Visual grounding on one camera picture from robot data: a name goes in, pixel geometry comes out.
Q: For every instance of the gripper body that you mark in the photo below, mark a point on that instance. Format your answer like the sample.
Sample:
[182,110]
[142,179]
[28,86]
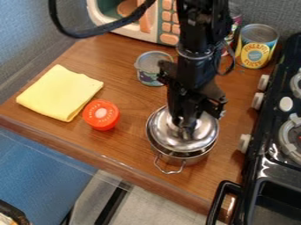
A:
[188,96]

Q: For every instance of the silver lid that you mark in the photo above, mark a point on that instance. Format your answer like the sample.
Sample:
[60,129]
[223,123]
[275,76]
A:
[203,132]

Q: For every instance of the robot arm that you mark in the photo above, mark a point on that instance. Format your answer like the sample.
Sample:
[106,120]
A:
[196,26]

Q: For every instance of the small blue labelled can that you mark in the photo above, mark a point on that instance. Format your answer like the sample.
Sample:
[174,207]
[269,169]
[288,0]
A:
[148,68]

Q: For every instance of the silver pot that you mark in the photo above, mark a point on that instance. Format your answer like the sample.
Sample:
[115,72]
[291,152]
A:
[176,159]

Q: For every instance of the toy microwave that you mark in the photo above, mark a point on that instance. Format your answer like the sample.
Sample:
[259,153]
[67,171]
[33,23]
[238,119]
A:
[156,26]

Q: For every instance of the yellow labelled can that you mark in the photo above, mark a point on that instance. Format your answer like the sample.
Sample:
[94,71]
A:
[256,47]

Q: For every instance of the purple labelled can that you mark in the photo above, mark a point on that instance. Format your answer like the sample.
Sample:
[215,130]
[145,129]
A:
[236,25]

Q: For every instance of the orange round toy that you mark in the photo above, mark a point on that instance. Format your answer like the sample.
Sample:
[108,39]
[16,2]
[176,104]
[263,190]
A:
[101,114]

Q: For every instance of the toy stove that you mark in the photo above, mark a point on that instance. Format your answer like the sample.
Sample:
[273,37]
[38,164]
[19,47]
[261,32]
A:
[274,140]

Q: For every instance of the yellow cloth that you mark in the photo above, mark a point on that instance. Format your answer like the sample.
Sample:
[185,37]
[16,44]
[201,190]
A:
[59,92]

